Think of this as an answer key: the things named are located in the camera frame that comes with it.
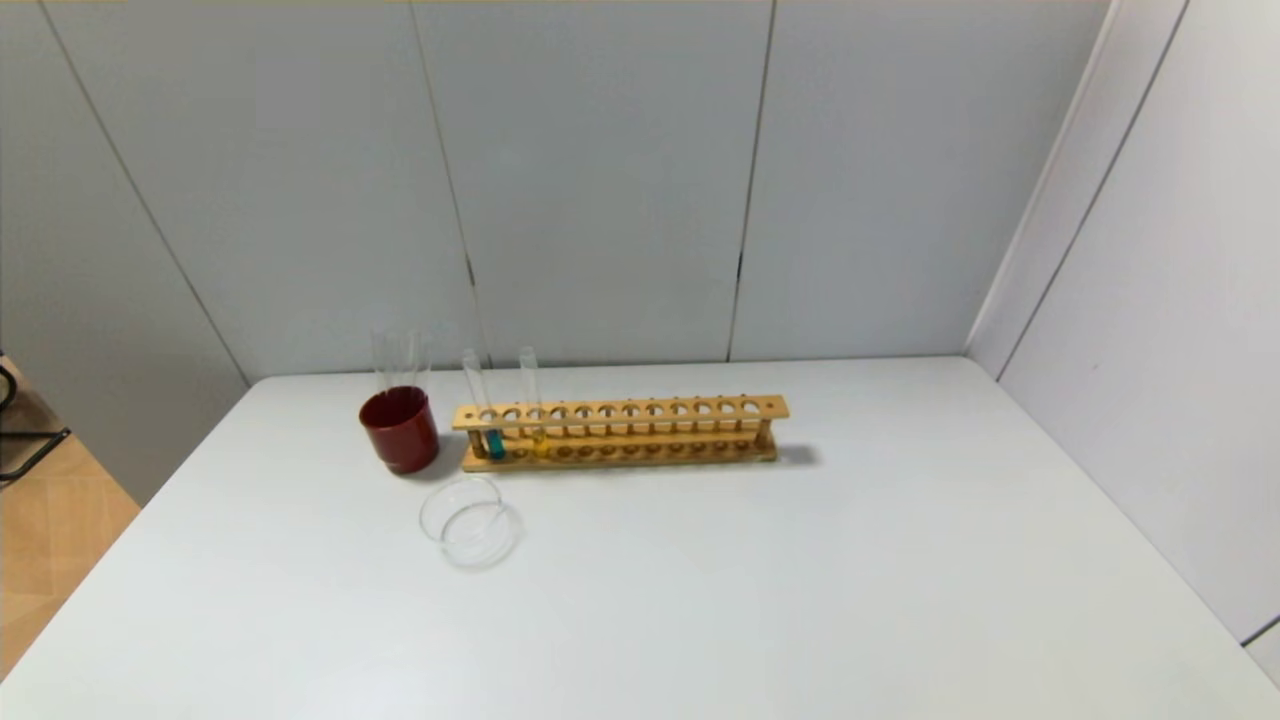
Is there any dark red cup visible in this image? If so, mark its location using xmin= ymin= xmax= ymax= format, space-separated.
xmin=359 ymin=386 xmax=441 ymax=476

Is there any test tube with yellow pigment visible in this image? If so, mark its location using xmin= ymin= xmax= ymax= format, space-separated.
xmin=518 ymin=345 xmax=551 ymax=459

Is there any clear glass beaker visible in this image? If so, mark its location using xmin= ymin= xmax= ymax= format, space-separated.
xmin=418 ymin=475 xmax=524 ymax=571

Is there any test tube with blue pigment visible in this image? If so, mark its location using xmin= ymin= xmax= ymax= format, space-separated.
xmin=460 ymin=348 xmax=507 ymax=462

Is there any black metal frame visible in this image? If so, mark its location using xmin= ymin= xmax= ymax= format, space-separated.
xmin=0 ymin=358 xmax=73 ymax=487

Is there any wooden test tube rack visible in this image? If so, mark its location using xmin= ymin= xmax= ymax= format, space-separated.
xmin=452 ymin=394 xmax=791 ymax=473

